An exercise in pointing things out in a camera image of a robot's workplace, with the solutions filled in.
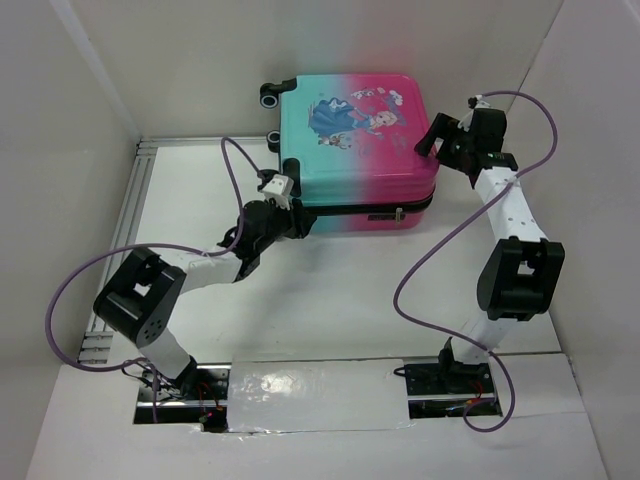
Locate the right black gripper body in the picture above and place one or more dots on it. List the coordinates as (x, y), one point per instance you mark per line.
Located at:
(446, 138)

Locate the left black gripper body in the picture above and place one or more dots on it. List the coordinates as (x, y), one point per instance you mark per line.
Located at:
(284, 224)

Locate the pink children's suitcase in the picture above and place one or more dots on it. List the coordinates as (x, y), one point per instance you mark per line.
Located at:
(348, 143)

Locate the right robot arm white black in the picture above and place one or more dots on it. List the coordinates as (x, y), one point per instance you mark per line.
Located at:
(519, 279)

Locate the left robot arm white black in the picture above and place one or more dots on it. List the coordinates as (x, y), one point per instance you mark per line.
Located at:
(140, 297)

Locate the shiny white taped sheet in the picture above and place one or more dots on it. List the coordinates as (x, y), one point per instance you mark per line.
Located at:
(324, 396)

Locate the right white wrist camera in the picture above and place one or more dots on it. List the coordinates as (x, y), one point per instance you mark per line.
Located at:
(479, 111)

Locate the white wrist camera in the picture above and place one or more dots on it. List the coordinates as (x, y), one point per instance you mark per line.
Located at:
(278, 191)
(479, 111)

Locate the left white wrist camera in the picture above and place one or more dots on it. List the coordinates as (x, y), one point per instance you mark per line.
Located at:
(278, 191)

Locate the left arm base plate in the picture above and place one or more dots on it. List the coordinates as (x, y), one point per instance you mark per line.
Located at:
(204, 402)

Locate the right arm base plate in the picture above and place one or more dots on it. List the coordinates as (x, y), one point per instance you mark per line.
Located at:
(434, 394)

